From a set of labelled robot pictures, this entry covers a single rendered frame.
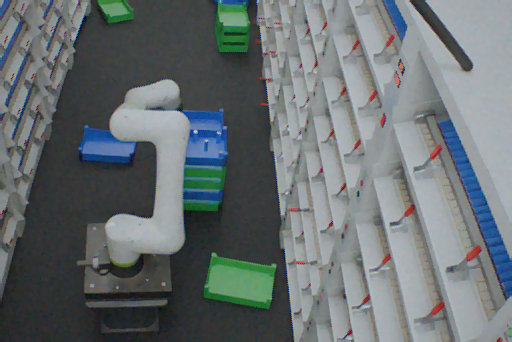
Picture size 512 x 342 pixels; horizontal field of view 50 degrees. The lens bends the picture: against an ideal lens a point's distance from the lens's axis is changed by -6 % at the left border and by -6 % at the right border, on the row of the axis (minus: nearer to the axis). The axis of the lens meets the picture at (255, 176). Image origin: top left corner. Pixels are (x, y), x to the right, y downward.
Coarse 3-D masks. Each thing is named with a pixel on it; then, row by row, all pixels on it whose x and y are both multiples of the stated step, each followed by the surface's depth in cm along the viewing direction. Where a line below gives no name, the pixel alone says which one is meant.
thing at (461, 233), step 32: (416, 128) 133; (448, 128) 129; (416, 160) 127; (448, 160) 122; (416, 192) 121; (448, 192) 118; (480, 192) 115; (448, 224) 113; (480, 224) 110; (448, 256) 108; (480, 256) 104; (448, 288) 104; (480, 288) 102; (480, 320) 98
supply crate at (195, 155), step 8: (192, 128) 282; (224, 128) 281; (192, 136) 285; (200, 136) 285; (208, 136) 285; (216, 136) 286; (224, 136) 284; (192, 144) 281; (200, 144) 282; (208, 144) 282; (216, 144) 283; (224, 144) 284; (192, 152) 277; (200, 152) 278; (208, 152) 279; (216, 152) 279; (224, 152) 269; (192, 160) 269; (200, 160) 270; (208, 160) 270; (216, 160) 270; (224, 160) 271
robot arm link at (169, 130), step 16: (160, 112) 201; (176, 112) 202; (160, 128) 199; (176, 128) 199; (160, 144) 202; (176, 144) 201; (160, 160) 203; (176, 160) 203; (160, 176) 205; (176, 176) 205; (160, 192) 206; (176, 192) 206; (160, 208) 206; (176, 208) 207; (160, 224) 207; (176, 224) 208; (160, 240) 207; (176, 240) 208
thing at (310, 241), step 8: (296, 176) 248; (304, 176) 248; (304, 184) 250; (304, 192) 246; (304, 200) 243; (312, 216) 237; (304, 224) 235; (304, 232) 232; (312, 232) 231; (312, 240) 228; (312, 248) 226; (312, 256) 223; (312, 272) 218; (320, 272) 217; (312, 280) 215; (320, 280) 215; (312, 288) 213; (312, 296) 206
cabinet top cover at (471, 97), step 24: (432, 0) 133; (456, 0) 135; (408, 24) 128; (432, 48) 116; (480, 48) 119; (504, 48) 121; (432, 72) 114; (456, 72) 111; (480, 72) 112; (504, 72) 114; (456, 96) 105; (480, 96) 106; (504, 96) 107; (456, 120) 103; (480, 120) 100; (504, 120) 101; (480, 144) 95; (504, 144) 96; (480, 168) 93; (504, 168) 92; (504, 192) 88; (504, 216) 85; (504, 240) 84
